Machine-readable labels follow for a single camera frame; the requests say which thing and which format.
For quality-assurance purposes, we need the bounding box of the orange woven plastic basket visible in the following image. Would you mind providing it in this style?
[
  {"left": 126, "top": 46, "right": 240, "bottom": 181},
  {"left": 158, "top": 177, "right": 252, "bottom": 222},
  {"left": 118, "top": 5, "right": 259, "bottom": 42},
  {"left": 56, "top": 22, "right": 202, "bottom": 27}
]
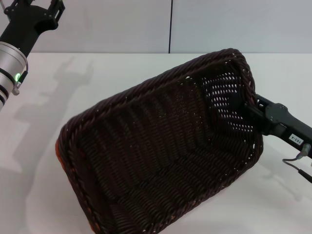
[{"left": 55, "top": 138, "right": 101, "bottom": 234}]

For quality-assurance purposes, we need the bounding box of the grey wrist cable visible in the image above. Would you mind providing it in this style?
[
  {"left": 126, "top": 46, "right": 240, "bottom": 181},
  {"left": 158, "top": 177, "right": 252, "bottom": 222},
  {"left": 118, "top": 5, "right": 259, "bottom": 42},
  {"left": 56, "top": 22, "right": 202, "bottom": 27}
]
[
  {"left": 282, "top": 143, "right": 312, "bottom": 184},
  {"left": 13, "top": 62, "right": 30, "bottom": 96}
]

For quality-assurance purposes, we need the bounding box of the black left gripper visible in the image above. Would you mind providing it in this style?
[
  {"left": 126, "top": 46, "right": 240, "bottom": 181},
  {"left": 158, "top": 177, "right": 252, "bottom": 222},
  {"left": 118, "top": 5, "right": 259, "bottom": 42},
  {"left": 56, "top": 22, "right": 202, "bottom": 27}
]
[{"left": 0, "top": 0, "right": 66, "bottom": 58}]

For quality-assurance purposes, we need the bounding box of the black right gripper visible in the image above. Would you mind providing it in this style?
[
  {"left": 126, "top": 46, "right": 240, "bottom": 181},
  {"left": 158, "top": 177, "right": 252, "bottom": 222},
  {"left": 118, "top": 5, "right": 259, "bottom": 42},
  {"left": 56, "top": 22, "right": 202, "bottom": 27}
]
[{"left": 241, "top": 94, "right": 312, "bottom": 158}]

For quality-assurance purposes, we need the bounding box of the grey left wrist cable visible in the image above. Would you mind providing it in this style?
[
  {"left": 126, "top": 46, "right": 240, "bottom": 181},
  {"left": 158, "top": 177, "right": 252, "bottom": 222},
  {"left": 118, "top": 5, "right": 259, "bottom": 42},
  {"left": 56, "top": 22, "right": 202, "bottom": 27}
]
[{"left": 13, "top": 62, "right": 30, "bottom": 96}]

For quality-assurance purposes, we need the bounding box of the white number label sticker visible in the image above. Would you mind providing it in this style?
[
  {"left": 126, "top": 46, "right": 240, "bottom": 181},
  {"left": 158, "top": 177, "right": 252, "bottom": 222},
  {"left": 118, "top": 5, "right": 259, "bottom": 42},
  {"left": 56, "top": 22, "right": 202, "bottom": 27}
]
[{"left": 288, "top": 134, "right": 304, "bottom": 146}]

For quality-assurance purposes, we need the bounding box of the dark brown woven plastic basket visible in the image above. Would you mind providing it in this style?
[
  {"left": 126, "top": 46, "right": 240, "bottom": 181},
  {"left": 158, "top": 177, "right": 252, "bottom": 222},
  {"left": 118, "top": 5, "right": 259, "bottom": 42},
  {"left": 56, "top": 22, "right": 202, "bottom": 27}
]
[{"left": 58, "top": 48, "right": 264, "bottom": 234}]

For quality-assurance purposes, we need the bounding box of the grey right wrist cable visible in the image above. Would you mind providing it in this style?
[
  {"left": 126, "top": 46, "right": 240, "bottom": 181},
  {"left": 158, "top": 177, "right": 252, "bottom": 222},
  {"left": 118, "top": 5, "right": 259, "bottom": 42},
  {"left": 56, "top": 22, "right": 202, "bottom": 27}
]
[{"left": 282, "top": 143, "right": 312, "bottom": 184}]

